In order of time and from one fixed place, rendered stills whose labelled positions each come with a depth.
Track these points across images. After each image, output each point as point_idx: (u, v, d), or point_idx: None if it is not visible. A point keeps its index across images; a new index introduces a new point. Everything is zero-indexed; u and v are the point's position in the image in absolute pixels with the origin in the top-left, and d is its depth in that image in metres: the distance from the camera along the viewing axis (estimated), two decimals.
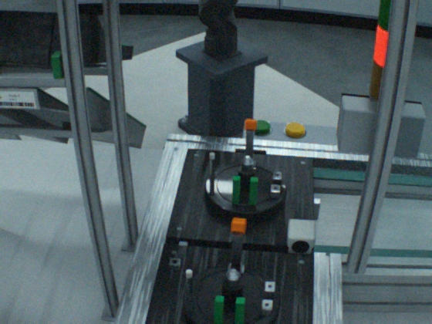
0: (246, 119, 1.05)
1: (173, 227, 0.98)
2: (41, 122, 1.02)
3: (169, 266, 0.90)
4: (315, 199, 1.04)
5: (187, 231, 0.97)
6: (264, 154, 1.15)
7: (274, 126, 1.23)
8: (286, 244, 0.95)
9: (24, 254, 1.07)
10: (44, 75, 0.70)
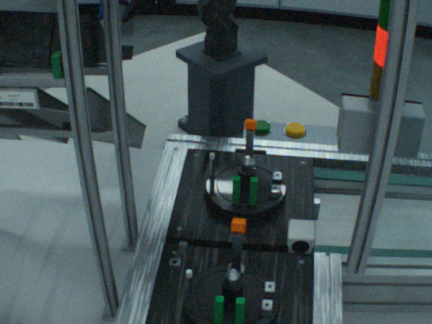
0: (246, 119, 1.05)
1: (173, 227, 0.98)
2: (41, 122, 1.02)
3: (169, 266, 0.90)
4: (315, 199, 1.04)
5: (187, 231, 0.97)
6: (264, 154, 1.15)
7: (274, 126, 1.23)
8: (286, 244, 0.95)
9: (24, 254, 1.07)
10: (44, 75, 0.70)
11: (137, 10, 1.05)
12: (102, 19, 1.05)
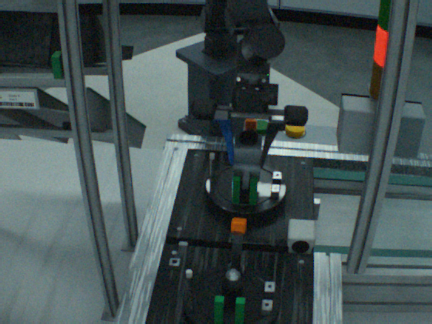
0: (246, 119, 1.05)
1: (173, 227, 0.98)
2: (41, 122, 1.02)
3: (169, 266, 0.90)
4: (315, 199, 1.04)
5: (187, 231, 0.97)
6: None
7: None
8: (286, 244, 0.95)
9: (24, 254, 1.07)
10: (44, 75, 0.70)
11: (270, 145, 0.98)
12: (233, 163, 0.98)
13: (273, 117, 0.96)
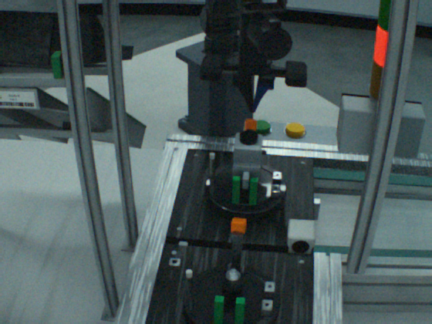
0: (246, 119, 1.05)
1: (173, 227, 0.98)
2: (41, 122, 1.02)
3: (169, 266, 0.90)
4: (315, 199, 1.04)
5: (187, 231, 0.97)
6: (264, 154, 1.15)
7: (274, 126, 1.23)
8: (286, 244, 0.95)
9: (24, 254, 1.07)
10: (44, 75, 0.70)
11: (244, 96, 1.07)
12: (252, 110, 1.09)
13: None
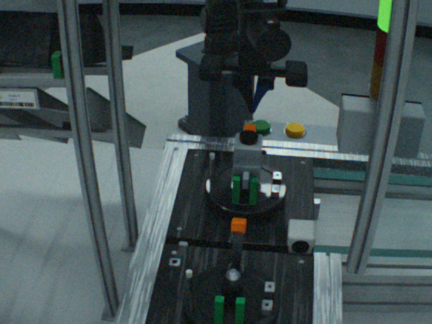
0: (245, 126, 1.03)
1: (173, 227, 0.98)
2: (41, 122, 1.02)
3: (169, 266, 0.90)
4: (315, 199, 1.04)
5: (187, 231, 0.97)
6: (264, 154, 1.15)
7: (274, 126, 1.23)
8: (286, 244, 0.95)
9: (24, 254, 1.07)
10: (44, 75, 0.70)
11: (244, 96, 1.06)
12: (252, 111, 1.08)
13: None
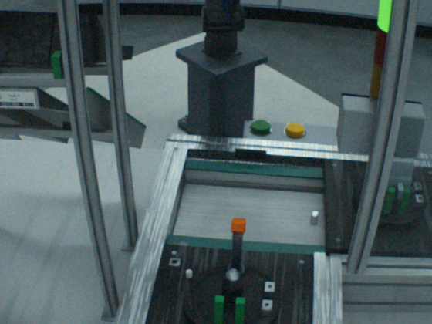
0: None
1: (332, 238, 0.96)
2: (41, 122, 1.02)
3: (169, 266, 0.90)
4: (312, 211, 1.06)
5: (345, 242, 0.95)
6: (264, 154, 1.15)
7: (274, 126, 1.23)
8: None
9: (24, 254, 1.07)
10: (44, 75, 0.70)
11: None
12: (230, 15, 1.06)
13: None
